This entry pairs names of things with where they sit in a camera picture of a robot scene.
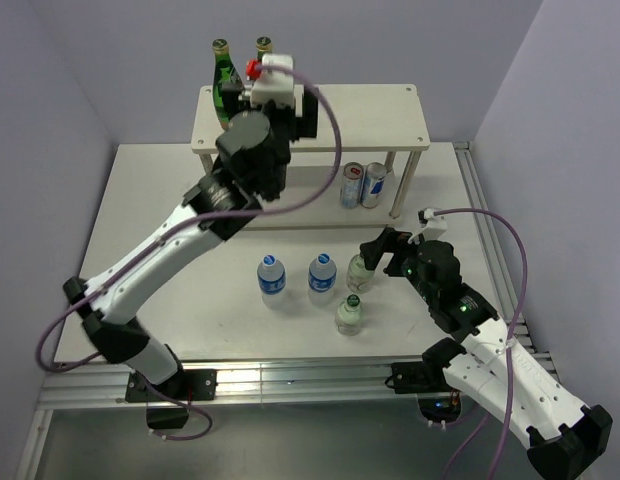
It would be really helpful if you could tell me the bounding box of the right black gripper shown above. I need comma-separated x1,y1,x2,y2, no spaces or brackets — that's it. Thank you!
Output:
360,226,437,304

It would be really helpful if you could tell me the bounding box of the blue label water bottle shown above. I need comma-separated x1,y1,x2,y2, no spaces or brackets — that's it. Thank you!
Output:
257,254,286,308
308,253,337,306

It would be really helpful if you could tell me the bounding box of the green glass bottle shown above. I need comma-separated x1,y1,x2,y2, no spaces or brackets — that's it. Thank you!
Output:
212,38,243,130
255,36,273,56

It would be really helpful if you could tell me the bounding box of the green glass bottle front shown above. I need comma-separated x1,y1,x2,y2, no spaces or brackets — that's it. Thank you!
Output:
255,36,273,56

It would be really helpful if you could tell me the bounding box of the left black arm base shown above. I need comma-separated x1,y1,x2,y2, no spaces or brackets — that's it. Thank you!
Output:
124,369,217,442

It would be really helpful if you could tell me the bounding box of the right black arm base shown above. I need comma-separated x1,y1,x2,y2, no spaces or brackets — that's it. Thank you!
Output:
384,361,462,424

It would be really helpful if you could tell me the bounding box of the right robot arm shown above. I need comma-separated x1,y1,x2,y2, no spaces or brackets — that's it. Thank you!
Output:
360,227,613,479

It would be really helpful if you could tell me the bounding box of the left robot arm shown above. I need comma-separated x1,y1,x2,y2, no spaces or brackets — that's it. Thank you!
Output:
64,89,318,399

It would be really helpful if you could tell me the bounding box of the white two-tier shelf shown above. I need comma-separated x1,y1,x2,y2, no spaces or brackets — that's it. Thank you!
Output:
190,83,431,235

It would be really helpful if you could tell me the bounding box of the clear soda bottle rear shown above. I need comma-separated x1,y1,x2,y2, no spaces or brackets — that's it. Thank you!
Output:
346,254,375,294

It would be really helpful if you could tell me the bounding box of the clear soda bottle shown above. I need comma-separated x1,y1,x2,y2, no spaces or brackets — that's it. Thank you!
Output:
335,294,363,336
346,254,375,294

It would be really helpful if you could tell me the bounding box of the clear soda bottle front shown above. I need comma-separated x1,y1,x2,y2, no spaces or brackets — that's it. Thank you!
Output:
335,294,363,336

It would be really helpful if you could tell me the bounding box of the silver blue energy drink can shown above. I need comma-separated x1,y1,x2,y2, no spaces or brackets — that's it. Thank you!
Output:
360,162,387,209

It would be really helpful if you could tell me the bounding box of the light blue drink can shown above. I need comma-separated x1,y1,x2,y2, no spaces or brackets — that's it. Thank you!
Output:
340,162,364,209

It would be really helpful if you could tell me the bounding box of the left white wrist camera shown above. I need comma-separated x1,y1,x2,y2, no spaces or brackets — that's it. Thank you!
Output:
246,53,295,108

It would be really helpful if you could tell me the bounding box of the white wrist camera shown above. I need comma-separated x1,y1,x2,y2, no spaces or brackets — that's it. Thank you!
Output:
408,207,447,244
246,53,295,108

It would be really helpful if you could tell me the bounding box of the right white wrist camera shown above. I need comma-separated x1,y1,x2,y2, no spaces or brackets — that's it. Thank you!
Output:
408,207,447,244

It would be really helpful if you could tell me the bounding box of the aluminium front rail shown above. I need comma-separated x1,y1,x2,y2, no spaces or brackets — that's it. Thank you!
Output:
36,356,420,410

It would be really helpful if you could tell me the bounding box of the aluminium rail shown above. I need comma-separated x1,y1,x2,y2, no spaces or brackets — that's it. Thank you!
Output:
36,356,420,410
453,142,558,379

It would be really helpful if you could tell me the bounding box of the aluminium right rail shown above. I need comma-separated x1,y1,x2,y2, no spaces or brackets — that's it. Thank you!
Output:
453,142,558,379

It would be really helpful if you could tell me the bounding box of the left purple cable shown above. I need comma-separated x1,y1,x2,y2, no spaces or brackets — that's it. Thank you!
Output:
35,62,344,441

